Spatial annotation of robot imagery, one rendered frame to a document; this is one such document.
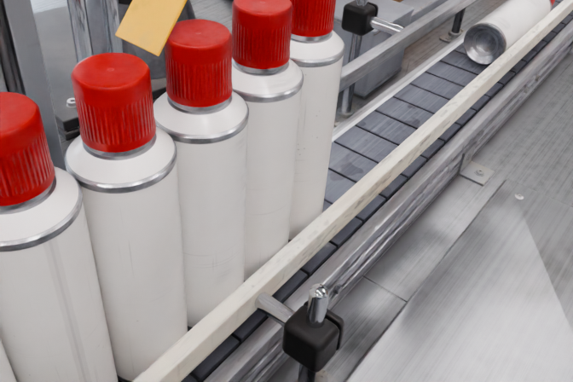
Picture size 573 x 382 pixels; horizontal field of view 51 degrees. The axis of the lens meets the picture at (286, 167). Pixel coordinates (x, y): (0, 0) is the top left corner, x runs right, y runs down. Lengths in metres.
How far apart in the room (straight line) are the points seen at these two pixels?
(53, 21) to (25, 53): 0.48
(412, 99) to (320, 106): 0.29
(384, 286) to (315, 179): 0.13
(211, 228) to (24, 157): 0.13
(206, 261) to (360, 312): 0.18
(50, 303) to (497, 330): 0.30
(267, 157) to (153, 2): 0.12
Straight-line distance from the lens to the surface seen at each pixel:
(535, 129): 0.77
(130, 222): 0.29
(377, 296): 0.51
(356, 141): 0.59
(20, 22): 0.39
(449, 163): 0.62
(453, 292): 0.46
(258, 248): 0.41
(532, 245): 0.53
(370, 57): 0.56
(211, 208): 0.33
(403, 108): 0.65
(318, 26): 0.37
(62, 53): 0.80
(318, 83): 0.38
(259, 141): 0.35
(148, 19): 0.30
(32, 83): 0.41
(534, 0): 0.86
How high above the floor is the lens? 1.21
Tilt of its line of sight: 38 degrees down
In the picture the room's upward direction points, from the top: 5 degrees clockwise
